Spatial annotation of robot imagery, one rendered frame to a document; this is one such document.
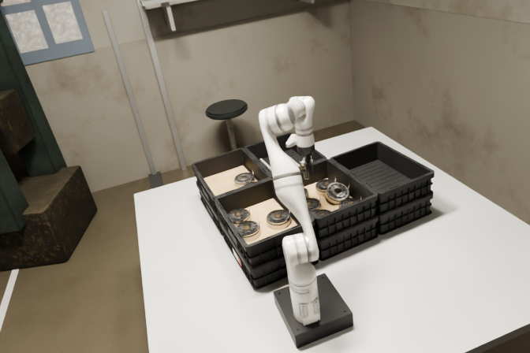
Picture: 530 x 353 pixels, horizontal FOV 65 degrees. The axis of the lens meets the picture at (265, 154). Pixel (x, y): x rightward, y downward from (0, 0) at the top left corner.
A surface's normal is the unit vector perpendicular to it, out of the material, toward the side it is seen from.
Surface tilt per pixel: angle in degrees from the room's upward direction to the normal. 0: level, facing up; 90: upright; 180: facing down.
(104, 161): 90
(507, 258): 0
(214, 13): 90
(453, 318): 0
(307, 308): 90
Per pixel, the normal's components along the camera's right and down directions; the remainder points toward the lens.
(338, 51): 0.32, 0.40
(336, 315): -0.14, -0.88
